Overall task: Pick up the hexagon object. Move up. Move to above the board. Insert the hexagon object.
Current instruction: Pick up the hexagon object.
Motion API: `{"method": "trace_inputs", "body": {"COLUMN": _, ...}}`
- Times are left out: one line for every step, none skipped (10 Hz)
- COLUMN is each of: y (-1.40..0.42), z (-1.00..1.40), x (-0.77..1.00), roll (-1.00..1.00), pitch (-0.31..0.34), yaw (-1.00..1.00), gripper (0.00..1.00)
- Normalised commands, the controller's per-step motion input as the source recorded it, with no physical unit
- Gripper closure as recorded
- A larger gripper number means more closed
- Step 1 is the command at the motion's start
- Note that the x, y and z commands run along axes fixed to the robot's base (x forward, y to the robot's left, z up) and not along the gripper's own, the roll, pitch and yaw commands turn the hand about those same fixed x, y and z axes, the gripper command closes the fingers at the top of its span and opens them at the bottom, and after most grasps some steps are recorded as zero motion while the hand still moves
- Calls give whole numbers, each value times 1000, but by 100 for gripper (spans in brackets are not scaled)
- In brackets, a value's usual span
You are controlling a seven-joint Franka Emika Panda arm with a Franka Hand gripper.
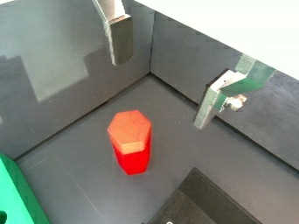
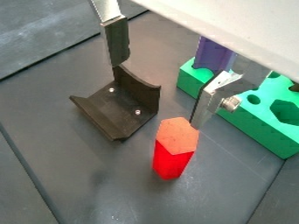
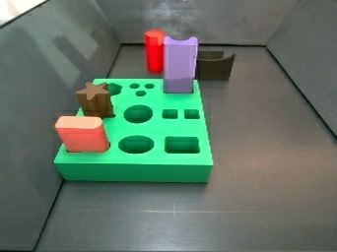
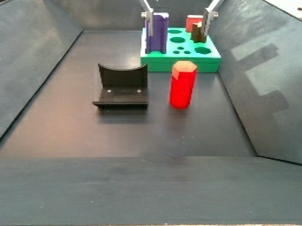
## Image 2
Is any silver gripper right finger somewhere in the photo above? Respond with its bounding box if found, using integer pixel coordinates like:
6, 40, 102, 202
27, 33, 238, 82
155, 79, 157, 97
190, 55, 272, 130

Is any green shape board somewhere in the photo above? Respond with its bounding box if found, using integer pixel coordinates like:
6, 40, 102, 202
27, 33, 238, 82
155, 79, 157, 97
176, 56, 299, 160

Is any red hexagon peg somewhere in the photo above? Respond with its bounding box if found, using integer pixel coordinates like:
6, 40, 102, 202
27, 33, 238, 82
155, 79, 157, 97
153, 117, 201, 179

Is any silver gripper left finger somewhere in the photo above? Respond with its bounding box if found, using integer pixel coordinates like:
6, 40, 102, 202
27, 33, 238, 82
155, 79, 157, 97
89, 0, 130, 67

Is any black curved bracket holder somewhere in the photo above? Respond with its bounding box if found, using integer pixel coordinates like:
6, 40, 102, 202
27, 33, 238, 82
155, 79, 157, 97
70, 65, 162, 141

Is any purple tall peg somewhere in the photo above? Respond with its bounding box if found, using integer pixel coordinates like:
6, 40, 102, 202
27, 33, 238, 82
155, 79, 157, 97
193, 36, 237, 73

